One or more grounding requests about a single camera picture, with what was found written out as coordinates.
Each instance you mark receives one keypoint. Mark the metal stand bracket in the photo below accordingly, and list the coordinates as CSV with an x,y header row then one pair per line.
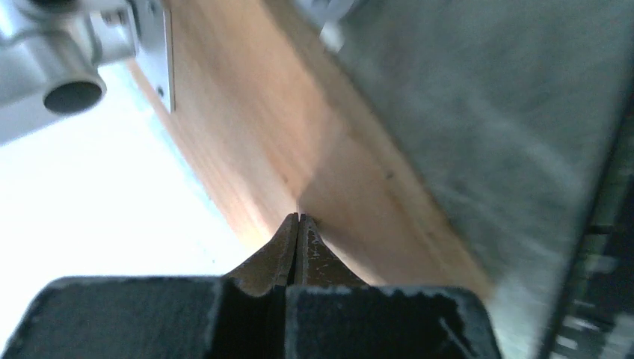
x,y
51,52

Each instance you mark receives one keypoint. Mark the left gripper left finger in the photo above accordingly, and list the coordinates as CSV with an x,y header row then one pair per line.
x,y
271,265

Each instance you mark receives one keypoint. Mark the grey network switch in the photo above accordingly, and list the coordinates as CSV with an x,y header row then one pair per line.
x,y
506,109

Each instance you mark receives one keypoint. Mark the wooden base board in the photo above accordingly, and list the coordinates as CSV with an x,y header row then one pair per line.
x,y
271,125

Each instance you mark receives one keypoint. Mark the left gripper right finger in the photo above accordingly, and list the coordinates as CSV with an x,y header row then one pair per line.
x,y
315,263

